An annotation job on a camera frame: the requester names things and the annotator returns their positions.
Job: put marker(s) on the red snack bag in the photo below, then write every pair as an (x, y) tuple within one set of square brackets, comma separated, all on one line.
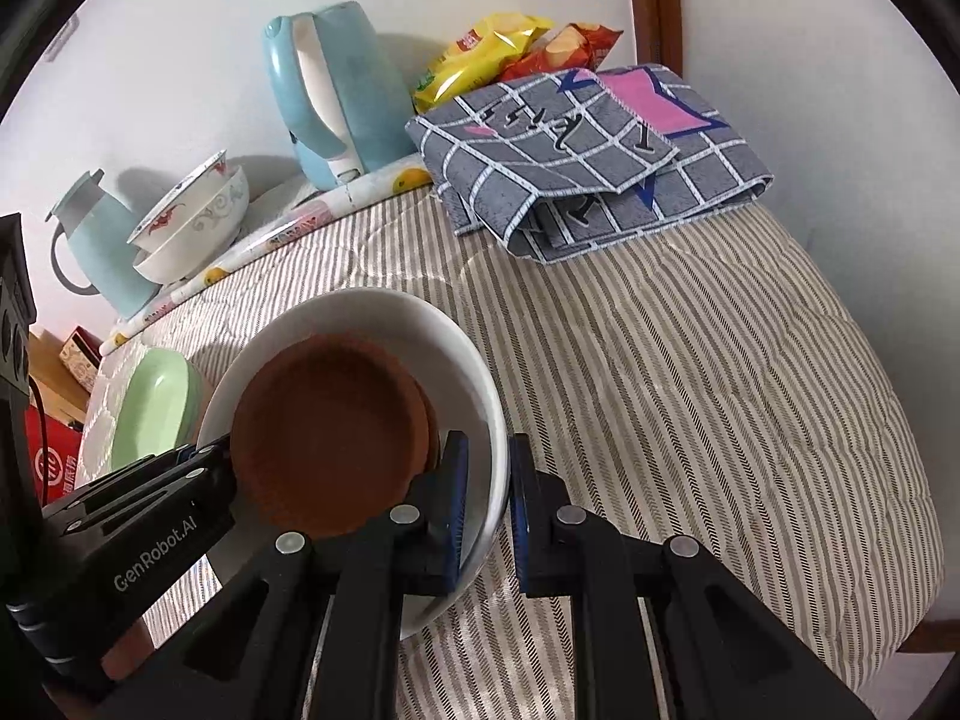
[(577, 49)]

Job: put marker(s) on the grey checked cloth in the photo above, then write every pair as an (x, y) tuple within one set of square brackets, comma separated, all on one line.
[(585, 157)]

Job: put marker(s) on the wooden door frame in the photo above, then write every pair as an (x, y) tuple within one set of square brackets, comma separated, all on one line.
[(652, 0)]

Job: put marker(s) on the striped quilt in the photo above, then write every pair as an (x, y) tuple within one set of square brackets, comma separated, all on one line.
[(675, 390)]

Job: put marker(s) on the yellow snack bag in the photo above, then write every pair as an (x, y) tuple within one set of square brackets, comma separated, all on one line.
[(472, 52)]

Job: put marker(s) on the rolled fruit print tablecloth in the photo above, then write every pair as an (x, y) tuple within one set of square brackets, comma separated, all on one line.
[(322, 206)]

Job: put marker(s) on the light green oval dish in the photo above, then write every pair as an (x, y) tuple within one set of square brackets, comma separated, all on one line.
[(154, 405)]

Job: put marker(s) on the brown cardboard box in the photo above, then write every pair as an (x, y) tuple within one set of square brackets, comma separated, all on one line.
[(45, 375)]

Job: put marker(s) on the light blue thermos jug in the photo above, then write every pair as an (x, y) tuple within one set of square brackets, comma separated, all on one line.
[(105, 240)]

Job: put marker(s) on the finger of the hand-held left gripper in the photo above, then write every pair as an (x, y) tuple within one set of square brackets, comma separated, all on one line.
[(199, 452), (195, 484)]

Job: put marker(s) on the white bowl with red pattern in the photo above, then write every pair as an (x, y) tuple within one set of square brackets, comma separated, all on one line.
[(187, 202)]

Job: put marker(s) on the red paper bag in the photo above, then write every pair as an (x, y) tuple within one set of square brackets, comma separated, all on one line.
[(56, 457)]

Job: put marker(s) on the brown bowl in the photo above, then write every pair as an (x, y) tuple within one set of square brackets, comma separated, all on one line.
[(330, 427)]

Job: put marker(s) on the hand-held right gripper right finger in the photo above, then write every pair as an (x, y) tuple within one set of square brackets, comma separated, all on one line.
[(517, 510)]

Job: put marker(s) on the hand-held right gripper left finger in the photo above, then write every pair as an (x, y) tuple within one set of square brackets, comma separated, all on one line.
[(454, 510)]

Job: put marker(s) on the plain white bowl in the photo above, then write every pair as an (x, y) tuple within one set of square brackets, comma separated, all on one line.
[(420, 337)]

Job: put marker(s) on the light blue electric kettle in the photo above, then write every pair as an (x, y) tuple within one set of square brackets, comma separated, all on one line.
[(352, 90)]

